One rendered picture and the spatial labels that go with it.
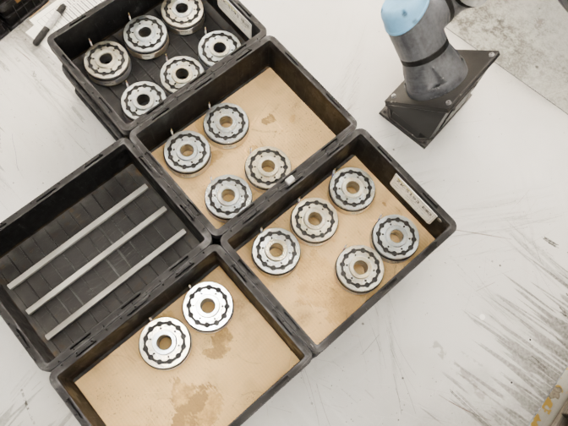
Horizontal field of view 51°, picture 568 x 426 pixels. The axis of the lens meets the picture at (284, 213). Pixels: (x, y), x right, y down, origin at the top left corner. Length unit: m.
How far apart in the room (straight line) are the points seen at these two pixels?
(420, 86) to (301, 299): 0.57
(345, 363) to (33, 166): 0.88
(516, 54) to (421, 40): 1.36
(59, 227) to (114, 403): 0.39
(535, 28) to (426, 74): 1.44
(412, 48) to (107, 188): 0.74
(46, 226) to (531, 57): 2.05
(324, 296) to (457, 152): 0.56
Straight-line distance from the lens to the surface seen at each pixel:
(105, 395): 1.28
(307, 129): 1.40
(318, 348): 1.16
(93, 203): 1.37
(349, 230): 1.33
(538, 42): 2.81
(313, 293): 1.28
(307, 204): 1.30
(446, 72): 1.45
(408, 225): 1.33
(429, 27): 1.41
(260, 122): 1.41
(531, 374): 1.53
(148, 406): 1.27
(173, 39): 1.53
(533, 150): 1.69
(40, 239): 1.38
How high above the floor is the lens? 2.08
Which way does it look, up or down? 71 degrees down
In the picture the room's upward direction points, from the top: 10 degrees clockwise
